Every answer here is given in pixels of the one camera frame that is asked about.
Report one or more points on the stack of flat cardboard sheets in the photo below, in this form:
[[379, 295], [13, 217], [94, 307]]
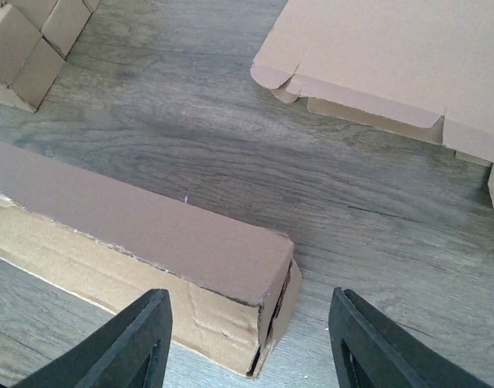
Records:
[[421, 69]]

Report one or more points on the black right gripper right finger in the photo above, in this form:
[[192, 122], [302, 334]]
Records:
[[371, 350]]

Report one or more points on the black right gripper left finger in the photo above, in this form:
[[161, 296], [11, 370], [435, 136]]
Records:
[[130, 350]]

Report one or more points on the cardboard box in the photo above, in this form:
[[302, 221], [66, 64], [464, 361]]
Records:
[[233, 286], [59, 21], [28, 64]]

